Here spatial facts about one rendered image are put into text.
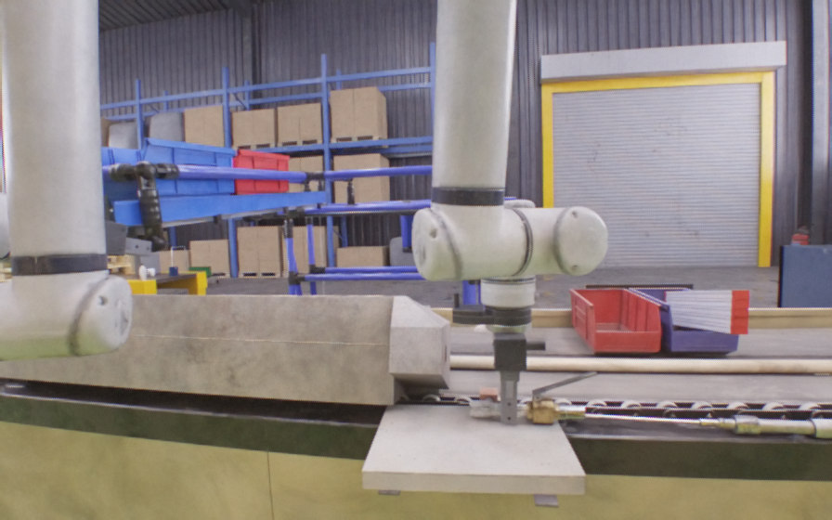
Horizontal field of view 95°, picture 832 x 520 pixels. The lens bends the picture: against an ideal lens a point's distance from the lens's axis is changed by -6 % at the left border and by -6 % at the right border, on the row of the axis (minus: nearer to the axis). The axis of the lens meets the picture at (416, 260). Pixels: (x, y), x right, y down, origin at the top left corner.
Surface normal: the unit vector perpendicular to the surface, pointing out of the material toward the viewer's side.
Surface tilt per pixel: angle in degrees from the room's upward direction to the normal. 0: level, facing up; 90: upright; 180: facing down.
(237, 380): 80
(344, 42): 90
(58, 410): 90
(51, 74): 88
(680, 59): 90
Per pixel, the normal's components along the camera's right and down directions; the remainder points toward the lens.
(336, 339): -0.17, -0.09
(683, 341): -0.17, 0.16
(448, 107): -0.70, 0.14
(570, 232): 0.38, 0.02
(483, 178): 0.25, 0.22
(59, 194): 0.65, 0.01
